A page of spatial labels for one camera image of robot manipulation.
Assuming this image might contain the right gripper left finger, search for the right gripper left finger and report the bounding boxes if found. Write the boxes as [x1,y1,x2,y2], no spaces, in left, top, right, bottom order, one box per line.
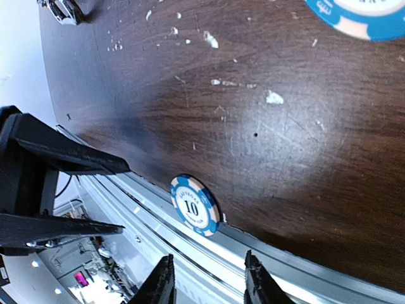
[129,254,176,304]

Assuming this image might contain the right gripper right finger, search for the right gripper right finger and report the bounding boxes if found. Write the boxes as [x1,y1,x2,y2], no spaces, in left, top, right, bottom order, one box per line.
[244,250,294,304]

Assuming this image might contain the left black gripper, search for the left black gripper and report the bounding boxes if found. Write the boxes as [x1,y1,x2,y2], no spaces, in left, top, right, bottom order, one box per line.
[1,106,130,253]

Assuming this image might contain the blue white poker chip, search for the blue white poker chip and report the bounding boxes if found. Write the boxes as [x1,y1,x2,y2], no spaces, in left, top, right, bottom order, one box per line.
[306,0,404,41]
[170,175,221,238]

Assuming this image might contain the black poker case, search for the black poker case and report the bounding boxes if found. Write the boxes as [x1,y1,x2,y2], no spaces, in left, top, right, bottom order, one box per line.
[36,0,98,26]

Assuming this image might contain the aluminium front rail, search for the aluminium front rail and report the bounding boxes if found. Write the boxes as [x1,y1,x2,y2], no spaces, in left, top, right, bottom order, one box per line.
[76,154,404,303]

